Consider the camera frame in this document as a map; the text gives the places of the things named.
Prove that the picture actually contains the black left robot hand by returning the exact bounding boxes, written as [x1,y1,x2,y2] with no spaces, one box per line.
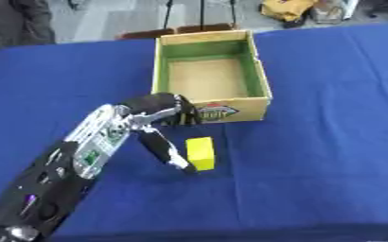
[117,92,204,175]

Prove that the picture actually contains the cardboard box with green inside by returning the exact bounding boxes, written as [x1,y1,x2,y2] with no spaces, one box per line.
[149,29,273,125]

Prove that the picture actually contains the yellow rectangular block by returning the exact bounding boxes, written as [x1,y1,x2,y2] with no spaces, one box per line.
[184,136,218,172]

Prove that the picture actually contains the brown wooden board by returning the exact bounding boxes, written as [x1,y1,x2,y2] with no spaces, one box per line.
[115,22,239,41]

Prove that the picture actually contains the black tripod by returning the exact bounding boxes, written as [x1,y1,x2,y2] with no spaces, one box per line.
[162,0,239,32]

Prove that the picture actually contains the person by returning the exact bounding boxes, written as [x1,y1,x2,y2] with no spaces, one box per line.
[0,0,57,61]

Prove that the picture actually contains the yellow bag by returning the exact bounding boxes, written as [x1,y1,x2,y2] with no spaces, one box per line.
[258,0,319,23]

